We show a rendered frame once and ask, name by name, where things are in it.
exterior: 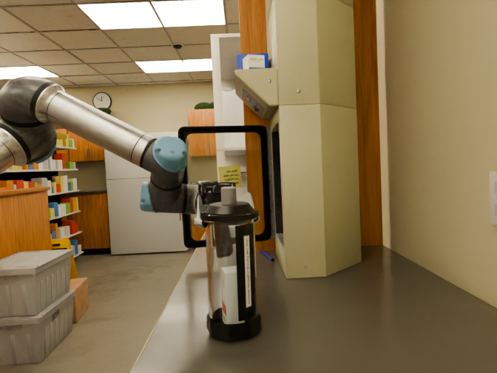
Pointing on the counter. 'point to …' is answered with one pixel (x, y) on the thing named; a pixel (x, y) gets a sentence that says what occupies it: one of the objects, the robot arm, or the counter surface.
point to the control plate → (252, 102)
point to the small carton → (254, 61)
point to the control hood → (259, 87)
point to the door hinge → (271, 182)
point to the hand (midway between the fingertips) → (230, 223)
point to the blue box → (247, 55)
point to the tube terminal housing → (316, 135)
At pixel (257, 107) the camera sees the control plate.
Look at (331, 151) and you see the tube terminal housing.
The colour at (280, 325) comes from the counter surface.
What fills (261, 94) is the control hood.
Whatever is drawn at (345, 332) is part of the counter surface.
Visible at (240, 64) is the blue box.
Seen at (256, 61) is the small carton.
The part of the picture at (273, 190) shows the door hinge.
